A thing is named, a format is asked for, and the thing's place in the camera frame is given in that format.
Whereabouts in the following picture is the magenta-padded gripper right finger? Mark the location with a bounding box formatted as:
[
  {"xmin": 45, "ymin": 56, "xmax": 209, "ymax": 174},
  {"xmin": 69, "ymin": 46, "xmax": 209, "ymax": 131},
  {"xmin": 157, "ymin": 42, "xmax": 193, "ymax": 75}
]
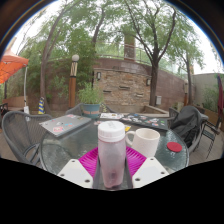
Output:
[{"xmin": 123, "ymin": 146, "xmax": 170, "ymax": 190}]

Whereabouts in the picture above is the black jacket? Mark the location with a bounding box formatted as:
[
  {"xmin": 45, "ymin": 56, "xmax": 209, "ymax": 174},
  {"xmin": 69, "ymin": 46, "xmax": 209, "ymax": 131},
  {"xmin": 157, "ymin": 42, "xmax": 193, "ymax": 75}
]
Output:
[{"xmin": 169, "ymin": 105, "xmax": 201, "ymax": 148}]

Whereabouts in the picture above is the slender grey-trunk tree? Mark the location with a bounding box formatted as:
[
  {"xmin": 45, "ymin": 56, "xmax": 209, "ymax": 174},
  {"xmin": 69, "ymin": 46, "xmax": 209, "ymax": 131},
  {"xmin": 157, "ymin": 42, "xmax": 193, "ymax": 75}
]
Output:
[{"xmin": 39, "ymin": 6, "xmax": 69, "ymax": 115}]

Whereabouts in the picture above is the black laptop with stickers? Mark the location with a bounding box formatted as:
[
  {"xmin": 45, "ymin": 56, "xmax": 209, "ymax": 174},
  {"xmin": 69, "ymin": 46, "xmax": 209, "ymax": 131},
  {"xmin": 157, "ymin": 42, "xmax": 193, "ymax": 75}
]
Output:
[{"xmin": 119, "ymin": 112, "xmax": 169, "ymax": 132}]

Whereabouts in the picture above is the dark forked tree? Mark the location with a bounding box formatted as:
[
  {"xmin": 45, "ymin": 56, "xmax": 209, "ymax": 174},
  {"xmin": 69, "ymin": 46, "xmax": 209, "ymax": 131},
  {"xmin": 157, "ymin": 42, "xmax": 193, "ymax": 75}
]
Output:
[{"xmin": 126, "ymin": 0, "xmax": 188, "ymax": 108}]

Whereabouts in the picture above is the silver laptop with stickers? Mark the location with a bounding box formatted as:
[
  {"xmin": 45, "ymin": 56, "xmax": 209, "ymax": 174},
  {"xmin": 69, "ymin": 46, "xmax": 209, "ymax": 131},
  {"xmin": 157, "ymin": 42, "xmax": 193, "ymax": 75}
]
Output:
[{"xmin": 39, "ymin": 113, "xmax": 93, "ymax": 138}]

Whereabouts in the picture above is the white printed booklet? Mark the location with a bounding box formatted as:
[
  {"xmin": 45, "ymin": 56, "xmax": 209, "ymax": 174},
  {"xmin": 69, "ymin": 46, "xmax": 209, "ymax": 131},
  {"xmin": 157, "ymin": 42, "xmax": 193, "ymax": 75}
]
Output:
[{"xmin": 99, "ymin": 112, "xmax": 125, "ymax": 121}]

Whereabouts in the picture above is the grey wicker armchair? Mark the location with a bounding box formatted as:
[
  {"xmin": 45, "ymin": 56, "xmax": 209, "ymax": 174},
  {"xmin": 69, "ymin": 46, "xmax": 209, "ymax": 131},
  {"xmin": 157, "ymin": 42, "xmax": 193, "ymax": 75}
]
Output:
[
  {"xmin": 64, "ymin": 102, "xmax": 116, "ymax": 118},
  {"xmin": 1, "ymin": 110, "xmax": 54, "ymax": 166}
]

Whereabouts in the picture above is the clear bottle with white cap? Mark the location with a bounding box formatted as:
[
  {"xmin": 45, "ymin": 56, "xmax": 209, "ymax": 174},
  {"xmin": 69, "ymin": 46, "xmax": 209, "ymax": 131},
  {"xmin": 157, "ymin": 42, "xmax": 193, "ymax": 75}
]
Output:
[{"xmin": 97, "ymin": 120, "xmax": 128, "ymax": 190}]

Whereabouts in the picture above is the blue yellow striped cone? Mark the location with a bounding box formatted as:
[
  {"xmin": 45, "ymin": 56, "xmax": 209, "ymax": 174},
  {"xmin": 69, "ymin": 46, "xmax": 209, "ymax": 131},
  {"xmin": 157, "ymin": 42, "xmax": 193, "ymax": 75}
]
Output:
[{"xmin": 37, "ymin": 96, "xmax": 46, "ymax": 115}]

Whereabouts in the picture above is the white ceramic mug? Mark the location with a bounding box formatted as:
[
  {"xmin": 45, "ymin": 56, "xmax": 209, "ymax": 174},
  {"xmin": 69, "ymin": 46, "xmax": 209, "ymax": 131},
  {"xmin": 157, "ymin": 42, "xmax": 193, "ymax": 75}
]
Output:
[{"xmin": 125, "ymin": 128, "xmax": 161, "ymax": 158}]

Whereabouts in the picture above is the black metal chair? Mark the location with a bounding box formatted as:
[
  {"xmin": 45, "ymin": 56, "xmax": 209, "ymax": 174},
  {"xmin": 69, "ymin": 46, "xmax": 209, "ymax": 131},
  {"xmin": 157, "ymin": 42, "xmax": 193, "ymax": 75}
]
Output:
[{"xmin": 199, "ymin": 116, "xmax": 224, "ymax": 159}]

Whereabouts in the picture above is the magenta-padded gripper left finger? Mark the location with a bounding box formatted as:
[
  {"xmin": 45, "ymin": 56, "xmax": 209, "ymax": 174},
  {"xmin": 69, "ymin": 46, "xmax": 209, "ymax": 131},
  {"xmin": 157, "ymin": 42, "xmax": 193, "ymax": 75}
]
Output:
[{"xmin": 57, "ymin": 146, "xmax": 101, "ymax": 190}]

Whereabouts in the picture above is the orange patio umbrella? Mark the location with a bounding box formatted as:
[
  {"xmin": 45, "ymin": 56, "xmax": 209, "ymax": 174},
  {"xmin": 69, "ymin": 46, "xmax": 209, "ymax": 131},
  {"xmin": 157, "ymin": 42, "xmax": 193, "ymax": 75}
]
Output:
[{"xmin": 0, "ymin": 49, "xmax": 30, "ymax": 114}]

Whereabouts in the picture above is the flat round red coaster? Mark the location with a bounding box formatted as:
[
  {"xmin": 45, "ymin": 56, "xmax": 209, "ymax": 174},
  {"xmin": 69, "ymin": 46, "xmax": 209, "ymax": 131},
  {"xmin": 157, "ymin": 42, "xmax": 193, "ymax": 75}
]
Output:
[{"xmin": 166, "ymin": 141, "xmax": 183, "ymax": 153}]

